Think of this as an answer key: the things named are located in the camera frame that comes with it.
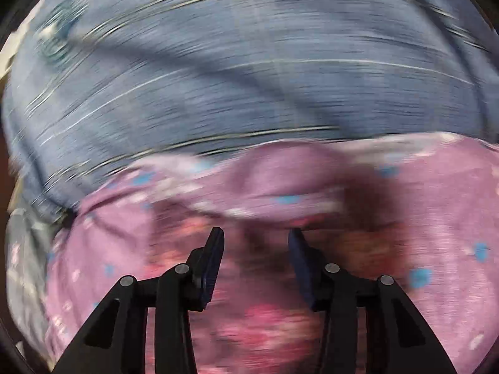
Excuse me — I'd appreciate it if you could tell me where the grey star-print pillow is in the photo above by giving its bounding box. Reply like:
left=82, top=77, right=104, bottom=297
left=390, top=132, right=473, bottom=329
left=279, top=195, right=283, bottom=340
left=5, top=206, right=59, bottom=359

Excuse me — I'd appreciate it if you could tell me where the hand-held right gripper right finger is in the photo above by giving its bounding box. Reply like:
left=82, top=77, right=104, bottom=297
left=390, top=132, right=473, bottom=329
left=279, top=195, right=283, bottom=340
left=288, top=228, right=459, bottom=374

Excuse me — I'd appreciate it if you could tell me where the blue plaid quilt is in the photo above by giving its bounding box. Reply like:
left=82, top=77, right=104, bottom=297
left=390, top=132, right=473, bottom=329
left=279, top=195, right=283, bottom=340
left=2, top=0, right=492, bottom=221

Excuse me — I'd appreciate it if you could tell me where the purple floral bedsheet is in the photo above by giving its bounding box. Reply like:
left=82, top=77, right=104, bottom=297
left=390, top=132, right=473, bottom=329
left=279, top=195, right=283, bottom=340
left=43, top=132, right=499, bottom=374

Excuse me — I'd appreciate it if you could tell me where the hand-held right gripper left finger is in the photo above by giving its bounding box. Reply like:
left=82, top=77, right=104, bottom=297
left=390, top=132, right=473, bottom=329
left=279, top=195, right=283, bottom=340
left=51, top=227, right=225, bottom=374

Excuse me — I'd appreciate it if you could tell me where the maroon floral shirt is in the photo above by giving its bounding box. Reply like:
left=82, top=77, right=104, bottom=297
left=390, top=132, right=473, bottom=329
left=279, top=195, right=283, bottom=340
left=148, top=218, right=390, bottom=374

